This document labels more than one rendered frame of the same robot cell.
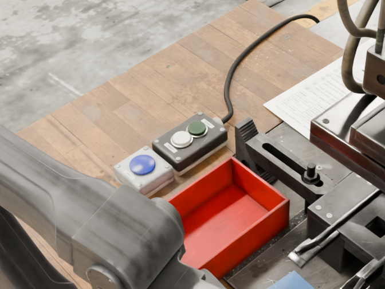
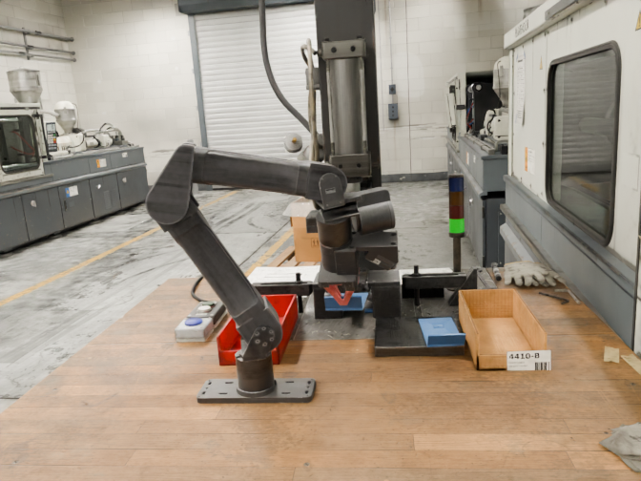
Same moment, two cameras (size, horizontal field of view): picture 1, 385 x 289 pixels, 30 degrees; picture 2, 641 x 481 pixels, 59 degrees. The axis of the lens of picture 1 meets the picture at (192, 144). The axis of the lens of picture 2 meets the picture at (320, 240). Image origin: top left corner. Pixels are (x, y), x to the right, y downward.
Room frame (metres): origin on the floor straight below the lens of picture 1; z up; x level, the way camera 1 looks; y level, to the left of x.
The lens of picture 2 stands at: (-0.27, 0.74, 1.37)
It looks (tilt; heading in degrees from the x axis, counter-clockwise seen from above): 13 degrees down; 314
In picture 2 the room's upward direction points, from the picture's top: 4 degrees counter-clockwise
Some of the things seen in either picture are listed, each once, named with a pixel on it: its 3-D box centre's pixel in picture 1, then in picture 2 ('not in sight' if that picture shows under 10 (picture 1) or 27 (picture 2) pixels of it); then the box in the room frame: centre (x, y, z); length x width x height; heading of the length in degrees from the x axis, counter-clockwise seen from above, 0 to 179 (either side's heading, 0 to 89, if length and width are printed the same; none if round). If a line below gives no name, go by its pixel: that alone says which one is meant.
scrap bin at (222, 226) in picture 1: (195, 237); (261, 326); (0.62, 0.01, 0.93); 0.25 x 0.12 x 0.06; 127
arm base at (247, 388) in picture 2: not in sight; (255, 371); (0.45, 0.17, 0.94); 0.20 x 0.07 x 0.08; 37
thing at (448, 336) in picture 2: not in sight; (440, 326); (0.30, -0.19, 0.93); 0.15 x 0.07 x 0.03; 130
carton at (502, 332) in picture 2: not in sight; (499, 327); (0.20, -0.26, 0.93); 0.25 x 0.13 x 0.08; 127
